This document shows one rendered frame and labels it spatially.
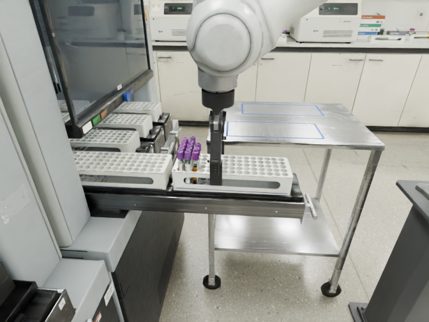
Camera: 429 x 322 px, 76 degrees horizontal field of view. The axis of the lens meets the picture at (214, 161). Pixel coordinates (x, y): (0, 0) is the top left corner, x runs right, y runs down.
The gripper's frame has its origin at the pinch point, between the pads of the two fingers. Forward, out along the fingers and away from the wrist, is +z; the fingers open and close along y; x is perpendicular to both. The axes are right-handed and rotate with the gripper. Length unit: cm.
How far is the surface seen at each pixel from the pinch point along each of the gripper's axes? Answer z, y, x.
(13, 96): -23.1, -18.9, 33.2
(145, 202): 7.8, -6.8, 17.9
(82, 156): 0.0, 2.3, 37.7
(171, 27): -17, 230, 60
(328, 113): 4, 55, -44
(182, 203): 7.4, -6.8, 8.5
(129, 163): -0.2, -0.8, 23.0
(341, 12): -30, 231, -97
